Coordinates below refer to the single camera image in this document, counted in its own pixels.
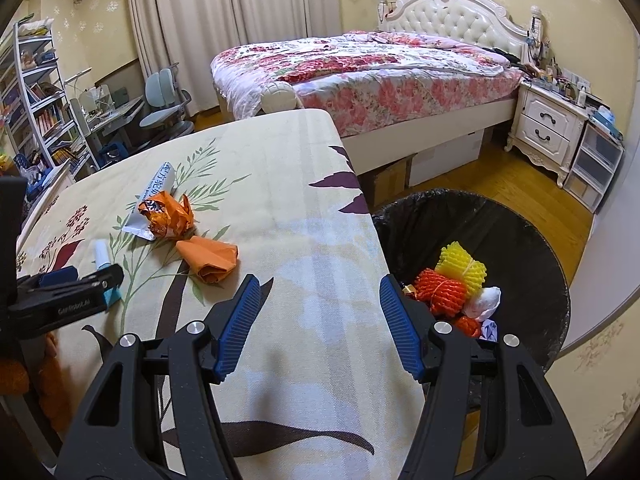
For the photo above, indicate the bed with floral quilt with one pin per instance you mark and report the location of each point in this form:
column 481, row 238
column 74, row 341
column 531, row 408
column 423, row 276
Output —
column 390, row 94

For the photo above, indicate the beige curtains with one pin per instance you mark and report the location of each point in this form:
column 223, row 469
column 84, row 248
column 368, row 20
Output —
column 190, row 33

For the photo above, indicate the black trash bin with liner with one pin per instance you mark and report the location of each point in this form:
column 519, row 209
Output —
column 535, row 301

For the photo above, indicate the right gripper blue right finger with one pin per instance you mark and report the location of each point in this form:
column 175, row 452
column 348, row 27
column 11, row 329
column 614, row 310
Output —
column 406, row 339

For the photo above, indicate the white box under bed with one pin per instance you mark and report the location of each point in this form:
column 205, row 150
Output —
column 445, row 157

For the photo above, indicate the white bedside nightstand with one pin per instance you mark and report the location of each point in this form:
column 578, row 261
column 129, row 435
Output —
column 546, row 129

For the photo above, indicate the yellow foam fruit net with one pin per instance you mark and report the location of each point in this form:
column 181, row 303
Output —
column 456, row 263

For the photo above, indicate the light blue desk chair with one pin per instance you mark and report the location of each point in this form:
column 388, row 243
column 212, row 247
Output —
column 169, row 102

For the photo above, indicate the floral pattern tablecloth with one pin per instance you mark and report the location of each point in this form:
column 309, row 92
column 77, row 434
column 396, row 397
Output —
column 319, row 391

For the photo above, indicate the red foam fruit net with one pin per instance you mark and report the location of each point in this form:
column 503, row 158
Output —
column 445, row 296

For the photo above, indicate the white bookshelf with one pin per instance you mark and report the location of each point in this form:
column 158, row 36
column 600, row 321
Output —
column 38, row 117

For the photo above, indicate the white plastic bag ball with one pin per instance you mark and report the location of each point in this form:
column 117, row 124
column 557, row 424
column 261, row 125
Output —
column 484, row 304

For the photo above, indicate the plastic drawer storage unit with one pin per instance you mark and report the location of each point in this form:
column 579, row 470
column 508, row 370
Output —
column 594, row 166

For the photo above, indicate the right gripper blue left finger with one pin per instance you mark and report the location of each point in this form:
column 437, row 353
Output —
column 246, row 305

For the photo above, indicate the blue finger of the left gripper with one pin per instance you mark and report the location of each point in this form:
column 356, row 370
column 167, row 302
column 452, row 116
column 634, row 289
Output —
column 105, row 280
column 63, row 276

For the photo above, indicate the lavender paper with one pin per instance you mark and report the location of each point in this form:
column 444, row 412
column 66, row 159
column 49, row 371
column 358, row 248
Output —
column 489, row 330

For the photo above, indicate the small red orange wrapper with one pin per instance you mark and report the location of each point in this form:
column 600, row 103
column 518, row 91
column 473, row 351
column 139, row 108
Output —
column 470, row 327

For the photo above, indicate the study desk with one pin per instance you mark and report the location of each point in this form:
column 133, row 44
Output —
column 109, row 127

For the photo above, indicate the white tufted headboard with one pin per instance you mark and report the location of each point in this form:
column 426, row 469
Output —
column 485, row 23

